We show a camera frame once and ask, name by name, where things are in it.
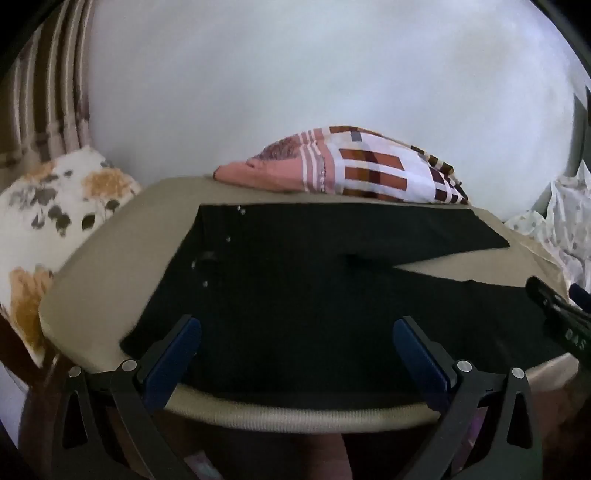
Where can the pink checked blanket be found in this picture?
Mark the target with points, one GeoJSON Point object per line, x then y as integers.
{"type": "Point", "coordinates": [369, 170]}

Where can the striped brown curtain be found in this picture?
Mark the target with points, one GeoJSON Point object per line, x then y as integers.
{"type": "Point", "coordinates": [51, 92]}

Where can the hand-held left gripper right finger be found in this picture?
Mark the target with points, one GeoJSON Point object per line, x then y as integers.
{"type": "Point", "coordinates": [419, 360]}

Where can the white dotted cloth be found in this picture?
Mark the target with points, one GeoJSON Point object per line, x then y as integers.
{"type": "Point", "coordinates": [568, 217]}

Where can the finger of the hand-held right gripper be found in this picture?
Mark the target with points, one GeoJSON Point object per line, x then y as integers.
{"type": "Point", "coordinates": [540, 291]}
{"type": "Point", "coordinates": [579, 294]}

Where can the floral pillow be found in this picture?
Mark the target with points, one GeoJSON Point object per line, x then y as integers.
{"type": "Point", "coordinates": [37, 221]}

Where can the beige mattress pad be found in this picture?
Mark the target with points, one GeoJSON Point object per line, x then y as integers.
{"type": "Point", "coordinates": [152, 207]}

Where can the black pants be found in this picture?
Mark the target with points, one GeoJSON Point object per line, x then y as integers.
{"type": "Point", "coordinates": [300, 295]}

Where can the dark wooden bed frame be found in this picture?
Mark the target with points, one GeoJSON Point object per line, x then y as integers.
{"type": "Point", "coordinates": [18, 350]}

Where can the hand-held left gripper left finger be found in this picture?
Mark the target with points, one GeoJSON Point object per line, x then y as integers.
{"type": "Point", "coordinates": [176, 354]}

